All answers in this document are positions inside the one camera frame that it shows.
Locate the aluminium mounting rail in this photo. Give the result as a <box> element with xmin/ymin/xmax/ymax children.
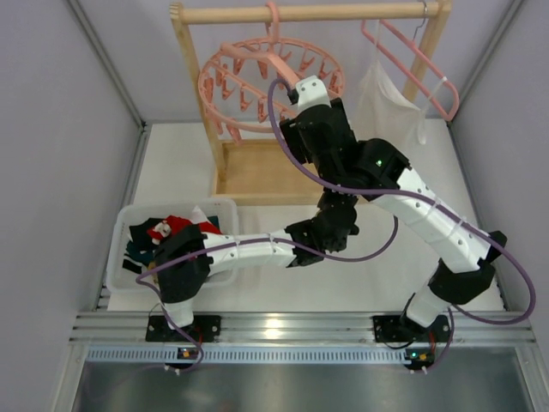
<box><xmin>69</xmin><ymin>312</ymin><xmax>537</xmax><ymax>347</ymax></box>

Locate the red sock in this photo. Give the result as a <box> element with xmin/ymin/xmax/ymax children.
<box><xmin>147</xmin><ymin>215</ymin><xmax>191</xmax><ymax>245</ymax></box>
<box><xmin>197</xmin><ymin>221</ymin><xmax>222</xmax><ymax>235</ymax></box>

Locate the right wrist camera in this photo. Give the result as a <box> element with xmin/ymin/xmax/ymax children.
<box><xmin>288</xmin><ymin>76</ymin><xmax>330</xmax><ymax>114</ymax></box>

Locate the black sock in basket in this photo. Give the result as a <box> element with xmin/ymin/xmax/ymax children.
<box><xmin>127</xmin><ymin>218</ymin><xmax>162</xmax><ymax>252</ymax></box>

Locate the white plastic basket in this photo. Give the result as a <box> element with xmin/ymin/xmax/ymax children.
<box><xmin>106</xmin><ymin>198</ymin><xmax>239</xmax><ymax>294</ymax></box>

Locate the slotted cable duct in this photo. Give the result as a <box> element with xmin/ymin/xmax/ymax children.
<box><xmin>87</xmin><ymin>345</ymin><xmax>432</xmax><ymax>366</ymax></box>

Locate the white mesh laundry bag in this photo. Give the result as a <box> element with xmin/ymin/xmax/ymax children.
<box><xmin>351</xmin><ymin>60</ymin><xmax>426</xmax><ymax>151</ymax></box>

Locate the pink wire hanger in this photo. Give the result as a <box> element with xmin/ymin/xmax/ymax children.
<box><xmin>360</xmin><ymin>19</ymin><xmax>460</xmax><ymax>122</ymax></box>

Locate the wooden clothes rack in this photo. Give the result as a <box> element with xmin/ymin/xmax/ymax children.
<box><xmin>170</xmin><ymin>1</ymin><xmax>452</xmax><ymax>206</ymax></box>

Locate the pink round clip hanger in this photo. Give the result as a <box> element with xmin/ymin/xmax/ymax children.
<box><xmin>197</xmin><ymin>2</ymin><xmax>346</xmax><ymax>144</ymax></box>

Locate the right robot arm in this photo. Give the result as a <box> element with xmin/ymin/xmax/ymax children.
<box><xmin>273</xmin><ymin>99</ymin><xmax>507</xmax><ymax>332</ymax></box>

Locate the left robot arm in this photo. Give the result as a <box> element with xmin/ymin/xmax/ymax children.
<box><xmin>154</xmin><ymin>191</ymin><xmax>359</xmax><ymax>336</ymax></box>

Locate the white sock in basket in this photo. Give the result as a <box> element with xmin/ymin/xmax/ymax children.
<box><xmin>189</xmin><ymin>206</ymin><xmax>209</xmax><ymax>224</ymax></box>

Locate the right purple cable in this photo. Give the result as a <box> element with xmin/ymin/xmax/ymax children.
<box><xmin>268</xmin><ymin>76</ymin><xmax>537</xmax><ymax>325</ymax></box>

